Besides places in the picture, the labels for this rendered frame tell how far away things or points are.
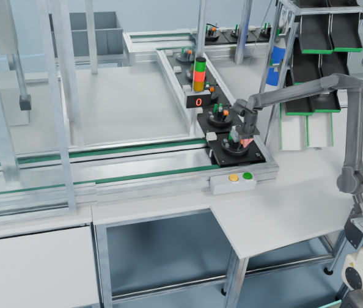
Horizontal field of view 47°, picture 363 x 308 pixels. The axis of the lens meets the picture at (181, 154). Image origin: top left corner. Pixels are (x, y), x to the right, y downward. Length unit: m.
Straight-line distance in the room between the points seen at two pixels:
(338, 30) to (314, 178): 0.73
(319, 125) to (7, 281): 1.73
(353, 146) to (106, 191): 1.04
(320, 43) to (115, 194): 1.13
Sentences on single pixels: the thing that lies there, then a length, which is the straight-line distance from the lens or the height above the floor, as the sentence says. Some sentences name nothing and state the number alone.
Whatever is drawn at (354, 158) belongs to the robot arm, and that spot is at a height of 1.33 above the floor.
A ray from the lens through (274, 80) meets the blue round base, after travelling 2.96.
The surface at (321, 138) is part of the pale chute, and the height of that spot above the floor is 1.02.
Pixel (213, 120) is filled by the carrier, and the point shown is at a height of 0.99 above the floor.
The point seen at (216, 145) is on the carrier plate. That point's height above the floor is 0.97.
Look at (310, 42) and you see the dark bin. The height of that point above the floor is 1.54.
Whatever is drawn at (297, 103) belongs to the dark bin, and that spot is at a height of 1.22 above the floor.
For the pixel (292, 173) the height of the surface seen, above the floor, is 0.86.
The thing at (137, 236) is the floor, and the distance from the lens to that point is 2.94.
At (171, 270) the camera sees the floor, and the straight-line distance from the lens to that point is 2.78.
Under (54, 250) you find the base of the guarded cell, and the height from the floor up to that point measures 0.67.
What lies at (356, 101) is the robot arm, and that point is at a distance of 1.66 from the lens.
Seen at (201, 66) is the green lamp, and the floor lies 1.39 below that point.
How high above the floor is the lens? 2.27
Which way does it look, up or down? 39 degrees down
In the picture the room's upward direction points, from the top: 4 degrees clockwise
